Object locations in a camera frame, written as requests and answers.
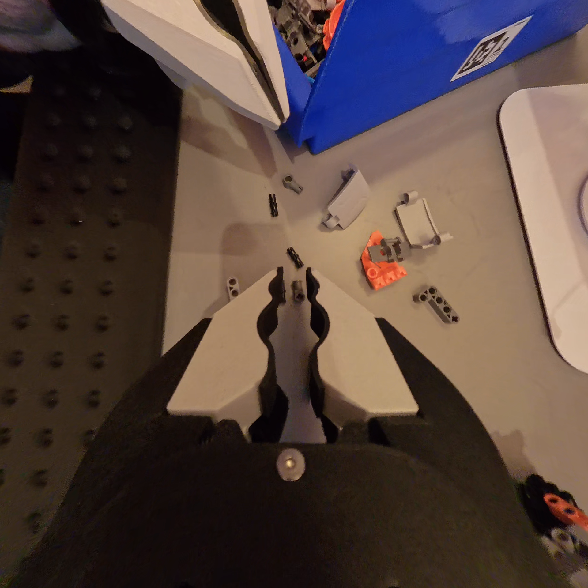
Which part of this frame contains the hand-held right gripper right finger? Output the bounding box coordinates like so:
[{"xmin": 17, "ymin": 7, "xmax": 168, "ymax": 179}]
[{"xmin": 304, "ymin": 268, "xmax": 420, "ymax": 438}]

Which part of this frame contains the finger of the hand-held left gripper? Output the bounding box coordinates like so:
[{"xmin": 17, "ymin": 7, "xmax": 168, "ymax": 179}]
[
  {"xmin": 232, "ymin": 0, "xmax": 291, "ymax": 123},
  {"xmin": 100, "ymin": 0, "xmax": 283, "ymax": 130}
]

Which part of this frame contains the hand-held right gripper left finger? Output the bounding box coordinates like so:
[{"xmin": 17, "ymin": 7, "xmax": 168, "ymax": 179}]
[{"xmin": 167, "ymin": 268, "xmax": 288, "ymax": 438}]

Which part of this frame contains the pile of toy building parts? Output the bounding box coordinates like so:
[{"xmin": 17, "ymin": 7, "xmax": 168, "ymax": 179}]
[{"xmin": 269, "ymin": 0, "xmax": 345, "ymax": 76}]

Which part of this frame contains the orange pointed toy panel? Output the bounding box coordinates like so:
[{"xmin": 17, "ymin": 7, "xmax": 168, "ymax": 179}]
[{"xmin": 360, "ymin": 230, "xmax": 409, "ymax": 291}]

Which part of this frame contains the grey bent toy beam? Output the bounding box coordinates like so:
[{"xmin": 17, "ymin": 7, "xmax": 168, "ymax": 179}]
[{"xmin": 412, "ymin": 286, "xmax": 460, "ymax": 324}]

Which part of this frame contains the dark grey toy plate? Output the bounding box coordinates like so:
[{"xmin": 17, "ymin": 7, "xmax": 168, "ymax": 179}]
[{"xmin": 367, "ymin": 236, "xmax": 412, "ymax": 265}]

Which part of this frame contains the blue plastic bin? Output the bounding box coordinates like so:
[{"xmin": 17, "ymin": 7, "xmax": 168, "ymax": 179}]
[{"xmin": 273, "ymin": 0, "xmax": 588, "ymax": 154}]

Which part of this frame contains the grey long toy panel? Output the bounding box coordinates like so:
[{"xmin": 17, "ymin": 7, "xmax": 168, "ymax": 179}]
[{"xmin": 394, "ymin": 190, "xmax": 454, "ymax": 250}]

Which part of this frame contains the black dimpled pad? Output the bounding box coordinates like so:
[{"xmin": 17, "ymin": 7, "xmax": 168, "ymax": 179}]
[{"xmin": 0, "ymin": 78, "xmax": 183, "ymax": 552}]

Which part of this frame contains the grey curved toy panel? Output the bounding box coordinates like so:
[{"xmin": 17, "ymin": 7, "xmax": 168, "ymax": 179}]
[{"xmin": 322, "ymin": 168, "xmax": 371, "ymax": 230}]

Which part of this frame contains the white printed tag label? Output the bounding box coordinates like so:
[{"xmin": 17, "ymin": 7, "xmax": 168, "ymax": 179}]
[{"xmin": 450, "ymin": 16, "xmax": 533, "ymax": 82}]

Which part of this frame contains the grey toy building model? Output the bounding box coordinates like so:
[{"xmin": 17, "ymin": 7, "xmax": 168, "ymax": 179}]
[{"xmin": 517, "ymin": 473, "xmax": 588, "ymax": 575}]

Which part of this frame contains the white desk stand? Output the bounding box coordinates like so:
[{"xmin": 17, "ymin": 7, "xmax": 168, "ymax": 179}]
[{"xmin": 498, "ymin": 84, "xmax": 588, "ymax": 374}]

